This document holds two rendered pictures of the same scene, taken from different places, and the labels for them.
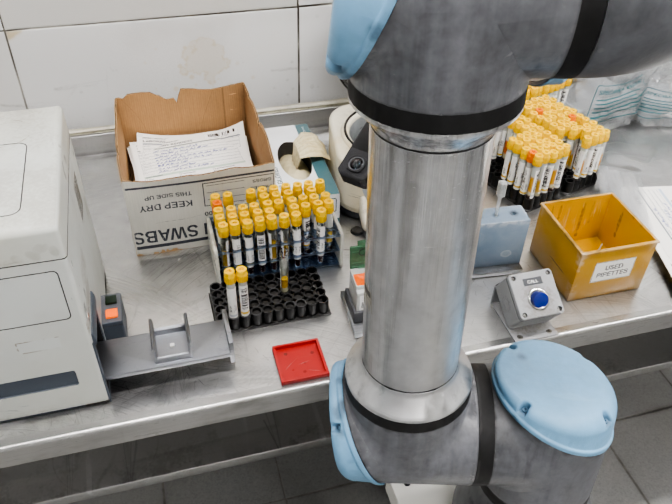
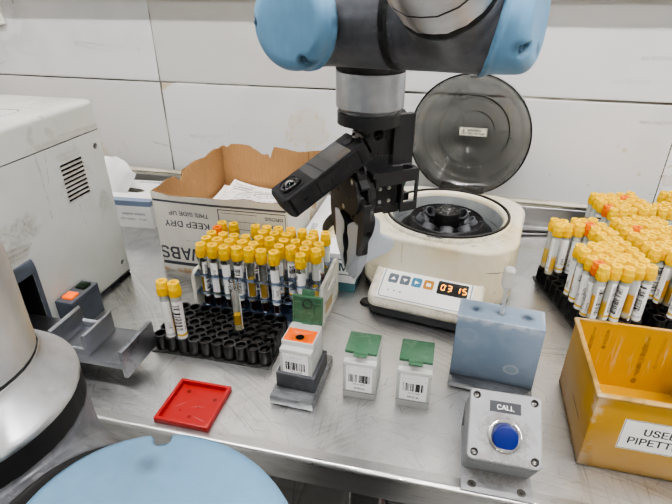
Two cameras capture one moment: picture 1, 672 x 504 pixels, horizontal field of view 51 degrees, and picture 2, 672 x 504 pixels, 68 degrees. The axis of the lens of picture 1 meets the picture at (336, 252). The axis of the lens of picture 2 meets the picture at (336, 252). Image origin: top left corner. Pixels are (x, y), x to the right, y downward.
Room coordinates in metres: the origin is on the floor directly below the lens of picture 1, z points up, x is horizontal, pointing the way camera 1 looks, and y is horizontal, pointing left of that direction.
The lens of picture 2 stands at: (0.35, -0.32, 1.33)
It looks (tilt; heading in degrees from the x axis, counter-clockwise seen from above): 28 degrees down; 30
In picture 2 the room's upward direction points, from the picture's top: straight up
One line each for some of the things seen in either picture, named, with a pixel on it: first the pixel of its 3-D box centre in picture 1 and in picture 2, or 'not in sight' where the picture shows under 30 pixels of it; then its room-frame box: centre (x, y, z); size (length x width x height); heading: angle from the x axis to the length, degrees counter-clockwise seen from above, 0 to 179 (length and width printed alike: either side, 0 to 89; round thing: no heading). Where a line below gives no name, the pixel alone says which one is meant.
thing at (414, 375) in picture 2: not in sight; (415, 373); (0.80, -0.18, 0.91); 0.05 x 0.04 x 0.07; 17
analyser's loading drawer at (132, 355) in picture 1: (155, 345); (69, 333); (0.63, 0.24, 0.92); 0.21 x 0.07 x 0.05; 107
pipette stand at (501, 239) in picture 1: (490, 239); (495, 346); (0.88, -0.25, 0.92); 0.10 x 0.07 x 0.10; 102
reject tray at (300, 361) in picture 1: (300, 361); (194, 403); (0.65, 0.05, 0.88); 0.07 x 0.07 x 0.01; 17
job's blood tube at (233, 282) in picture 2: (284, 275); (236, 311); (0.77, 0.08, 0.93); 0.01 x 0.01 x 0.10
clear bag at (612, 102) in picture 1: (597, 74); not in sight; (1.40, -0.55, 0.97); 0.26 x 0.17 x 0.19; 121
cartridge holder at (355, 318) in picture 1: (364, 306); (302, 372); (0.75, -0.05, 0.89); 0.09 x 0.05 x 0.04; 15
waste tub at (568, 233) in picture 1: (590, 245); (639, 396); (0.87, -0.41, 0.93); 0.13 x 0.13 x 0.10; 16
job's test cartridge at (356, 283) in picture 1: (365, 293); (301, 354); (0.75, -0.05, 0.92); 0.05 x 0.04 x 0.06; 15
